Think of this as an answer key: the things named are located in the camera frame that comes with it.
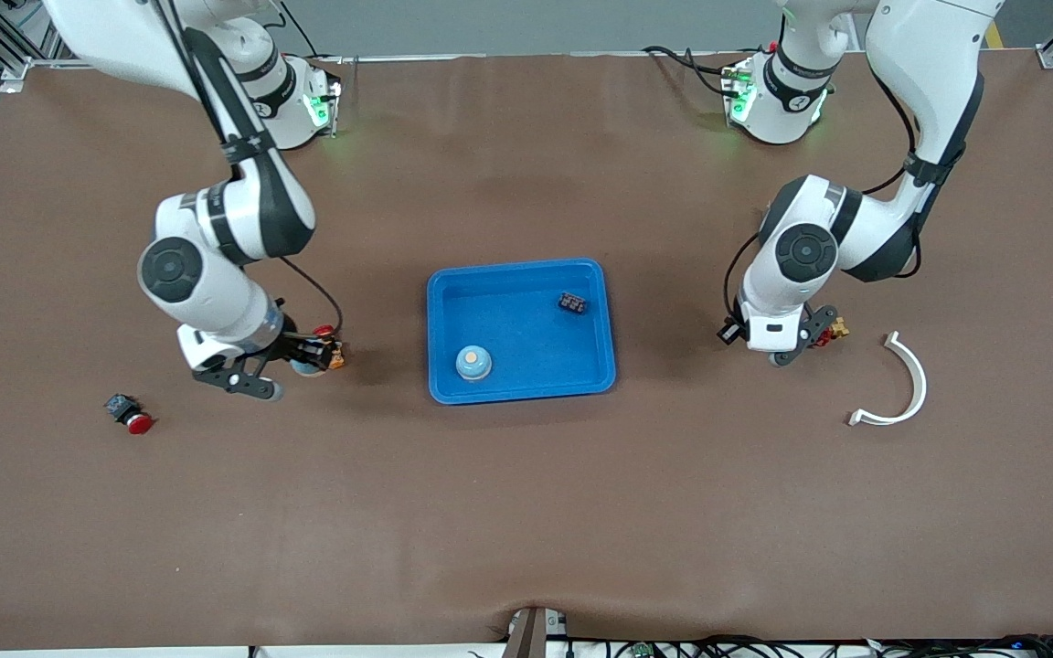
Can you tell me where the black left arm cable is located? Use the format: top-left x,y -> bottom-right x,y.
723,55 -> 925,323

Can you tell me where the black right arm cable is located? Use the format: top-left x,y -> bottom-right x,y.
152,0 -> 345,341

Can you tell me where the orange red push button switch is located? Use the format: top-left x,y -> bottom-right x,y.
312,324 -> 347,371

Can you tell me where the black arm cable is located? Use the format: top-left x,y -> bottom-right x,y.
723,55 -> 925,323
152,0 -> 345,341

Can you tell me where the black base cable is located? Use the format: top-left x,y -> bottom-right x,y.
642,44 -> 738,97

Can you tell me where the blue plastic tray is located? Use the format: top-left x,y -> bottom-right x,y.
426,258 -> 618,406

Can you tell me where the red mushroom push button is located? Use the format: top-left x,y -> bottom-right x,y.
104,393 -> 154,436

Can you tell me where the white curved plastic bracket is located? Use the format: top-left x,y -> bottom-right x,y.
847,331 -> 929,428

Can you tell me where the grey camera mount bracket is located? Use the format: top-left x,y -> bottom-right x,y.
501,605 -> 571,658

